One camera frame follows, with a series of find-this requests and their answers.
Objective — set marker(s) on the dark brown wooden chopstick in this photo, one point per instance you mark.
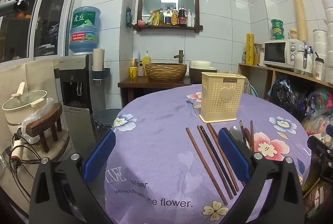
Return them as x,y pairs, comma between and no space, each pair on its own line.
218,160

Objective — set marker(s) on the yellow mug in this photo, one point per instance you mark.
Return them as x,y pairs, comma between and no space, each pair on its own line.
133,72

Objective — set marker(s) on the wooden framed mirror shelf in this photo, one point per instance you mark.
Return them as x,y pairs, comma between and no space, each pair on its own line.
166,0

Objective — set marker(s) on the dark wooden washstand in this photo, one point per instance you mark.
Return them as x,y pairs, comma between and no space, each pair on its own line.
132,86

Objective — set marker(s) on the brown rice cooker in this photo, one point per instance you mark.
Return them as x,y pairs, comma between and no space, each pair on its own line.
197,71

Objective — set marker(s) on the green hanging packet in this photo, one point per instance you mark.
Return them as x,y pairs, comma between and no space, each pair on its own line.
129,17

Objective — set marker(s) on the wooden storage shelf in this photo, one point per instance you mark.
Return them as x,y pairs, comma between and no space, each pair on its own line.
262,75

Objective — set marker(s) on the white bottle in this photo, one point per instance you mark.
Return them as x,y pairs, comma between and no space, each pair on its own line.
191,19

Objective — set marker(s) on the woven wicker basin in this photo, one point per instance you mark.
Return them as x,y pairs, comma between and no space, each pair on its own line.
165,71

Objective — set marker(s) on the stacks of white cups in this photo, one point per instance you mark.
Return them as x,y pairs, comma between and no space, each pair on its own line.
326,31

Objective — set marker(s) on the black round stool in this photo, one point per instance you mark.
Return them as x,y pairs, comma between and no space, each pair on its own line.
106,120

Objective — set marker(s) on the yellow lid jar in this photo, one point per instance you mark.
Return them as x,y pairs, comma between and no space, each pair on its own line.
293,34

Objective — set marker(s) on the cream pot with glass lid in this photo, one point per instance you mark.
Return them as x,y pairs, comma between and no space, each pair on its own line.
22,107

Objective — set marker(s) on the small patterned bottle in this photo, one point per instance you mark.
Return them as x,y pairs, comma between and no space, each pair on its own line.
140,69

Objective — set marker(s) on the white electric kettle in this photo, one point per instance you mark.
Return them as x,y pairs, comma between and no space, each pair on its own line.
304,60

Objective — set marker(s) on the yellow soap bottle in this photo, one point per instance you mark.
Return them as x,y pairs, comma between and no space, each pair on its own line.
146,61

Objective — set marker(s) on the glass jar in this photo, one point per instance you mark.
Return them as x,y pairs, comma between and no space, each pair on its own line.
258,53

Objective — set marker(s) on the dark wooden stool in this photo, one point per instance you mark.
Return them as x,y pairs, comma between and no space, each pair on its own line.
44,125

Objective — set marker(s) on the pink bowl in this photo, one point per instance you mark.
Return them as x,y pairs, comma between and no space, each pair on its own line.
141,23

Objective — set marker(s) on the bronze faucet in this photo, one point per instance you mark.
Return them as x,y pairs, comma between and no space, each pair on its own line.
180,56

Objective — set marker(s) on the cream plastic cutlery basket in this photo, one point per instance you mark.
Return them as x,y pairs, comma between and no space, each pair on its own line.
221,99

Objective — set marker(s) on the yellow snack packet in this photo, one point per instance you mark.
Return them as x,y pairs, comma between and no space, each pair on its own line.
154,19

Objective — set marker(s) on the dark sauce bottle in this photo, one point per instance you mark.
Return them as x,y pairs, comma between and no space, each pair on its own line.
182,17

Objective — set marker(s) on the patterned grey cloth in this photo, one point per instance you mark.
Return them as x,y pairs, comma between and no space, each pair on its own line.
251,88

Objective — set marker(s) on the yellow label bottle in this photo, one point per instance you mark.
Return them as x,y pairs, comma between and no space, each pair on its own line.
175,17

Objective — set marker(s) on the clear plastic bag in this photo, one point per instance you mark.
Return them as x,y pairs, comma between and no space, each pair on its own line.
39,112

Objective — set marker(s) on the black plastic bag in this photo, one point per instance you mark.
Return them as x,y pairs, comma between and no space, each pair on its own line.
286,96

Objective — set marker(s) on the paper cup dispenser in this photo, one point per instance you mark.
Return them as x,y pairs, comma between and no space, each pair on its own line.
98,62

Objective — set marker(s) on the white microwave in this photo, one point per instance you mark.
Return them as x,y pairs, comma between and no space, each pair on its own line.
275,53

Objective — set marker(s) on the purple label bottle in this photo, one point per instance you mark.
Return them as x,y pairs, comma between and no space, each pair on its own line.
168,17

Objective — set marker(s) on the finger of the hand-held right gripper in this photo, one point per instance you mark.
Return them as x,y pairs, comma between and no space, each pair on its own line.
318,146
328,175

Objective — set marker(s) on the blue water bottle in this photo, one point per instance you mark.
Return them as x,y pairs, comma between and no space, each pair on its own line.
84,28

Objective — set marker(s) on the tall stack of paper cups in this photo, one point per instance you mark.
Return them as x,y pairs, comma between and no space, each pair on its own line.
299,15

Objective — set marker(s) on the green bottle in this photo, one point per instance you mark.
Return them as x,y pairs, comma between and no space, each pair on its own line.
161,17

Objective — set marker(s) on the stack of green noodle cups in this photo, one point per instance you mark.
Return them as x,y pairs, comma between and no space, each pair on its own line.
277,28

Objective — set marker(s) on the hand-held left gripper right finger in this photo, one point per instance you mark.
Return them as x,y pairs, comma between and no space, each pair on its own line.
234,153

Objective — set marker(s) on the grey water dispenser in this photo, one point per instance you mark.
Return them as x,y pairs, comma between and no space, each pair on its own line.
75,88

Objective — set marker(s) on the sliding window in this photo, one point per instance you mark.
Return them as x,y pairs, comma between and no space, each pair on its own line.
39,26

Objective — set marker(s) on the tall yellow box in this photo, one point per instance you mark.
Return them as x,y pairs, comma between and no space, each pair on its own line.
250,48

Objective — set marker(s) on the purple floral tablecloth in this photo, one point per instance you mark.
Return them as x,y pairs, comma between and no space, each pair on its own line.
161,135

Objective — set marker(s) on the white tumbler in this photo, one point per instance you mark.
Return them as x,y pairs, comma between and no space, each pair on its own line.
319,69

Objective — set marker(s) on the metal spoon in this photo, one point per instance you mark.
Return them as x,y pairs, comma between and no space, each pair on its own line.
235,133

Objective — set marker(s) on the colourful filled plastic bag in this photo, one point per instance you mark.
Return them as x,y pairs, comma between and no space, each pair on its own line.
320,107

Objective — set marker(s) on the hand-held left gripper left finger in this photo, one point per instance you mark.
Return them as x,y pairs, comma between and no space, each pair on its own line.
100,156

